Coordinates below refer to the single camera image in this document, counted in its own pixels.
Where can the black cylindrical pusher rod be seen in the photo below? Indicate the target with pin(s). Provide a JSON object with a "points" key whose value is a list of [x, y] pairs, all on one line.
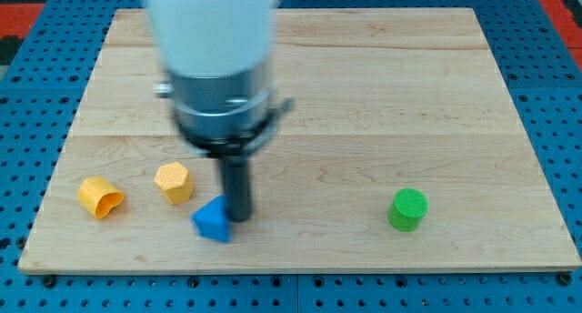
{"points": [[236, 184]]}

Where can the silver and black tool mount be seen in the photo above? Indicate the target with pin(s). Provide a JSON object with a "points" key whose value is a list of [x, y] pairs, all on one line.
{"points": [[230, 116]]}

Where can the blue triangular block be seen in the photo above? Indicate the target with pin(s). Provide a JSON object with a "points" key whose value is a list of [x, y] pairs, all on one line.
{"points": [[211, 220]]}

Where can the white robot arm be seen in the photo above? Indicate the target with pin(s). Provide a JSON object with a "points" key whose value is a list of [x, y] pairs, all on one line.
{"points": [[217, 59]]}

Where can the yellow hexagonal block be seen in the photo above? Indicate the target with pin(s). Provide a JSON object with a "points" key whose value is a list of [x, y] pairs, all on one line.
{"points": [[174, 183]]}

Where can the yellow heart-shaped block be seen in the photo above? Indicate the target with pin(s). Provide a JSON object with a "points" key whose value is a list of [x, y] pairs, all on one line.
{"points": [[98, 196]]}

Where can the wooden board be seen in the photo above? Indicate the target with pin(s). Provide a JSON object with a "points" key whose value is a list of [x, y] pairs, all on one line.
{"points": [[385, 99]]}

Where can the green cylinder block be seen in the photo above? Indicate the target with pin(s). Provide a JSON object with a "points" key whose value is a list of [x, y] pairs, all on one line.
{"points": [[408, 208]]}

